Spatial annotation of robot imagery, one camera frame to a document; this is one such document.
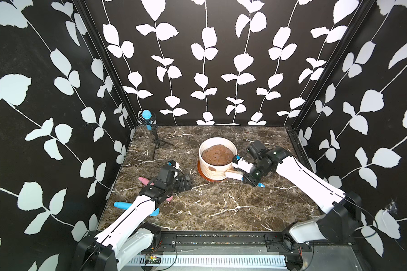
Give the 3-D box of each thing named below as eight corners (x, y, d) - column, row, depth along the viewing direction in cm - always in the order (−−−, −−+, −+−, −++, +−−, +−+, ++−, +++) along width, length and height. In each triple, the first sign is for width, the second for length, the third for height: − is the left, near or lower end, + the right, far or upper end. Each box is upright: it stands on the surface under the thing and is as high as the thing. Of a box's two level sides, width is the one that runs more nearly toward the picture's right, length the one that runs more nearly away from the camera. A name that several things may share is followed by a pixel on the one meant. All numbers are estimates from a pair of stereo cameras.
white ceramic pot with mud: (199, 183, 94) (197, 168, 81) (200, 153, 107) (199, 136, 94) (235, 183, 94) (239, 168, 81) (231, 153, 107) (235, 137, 95)
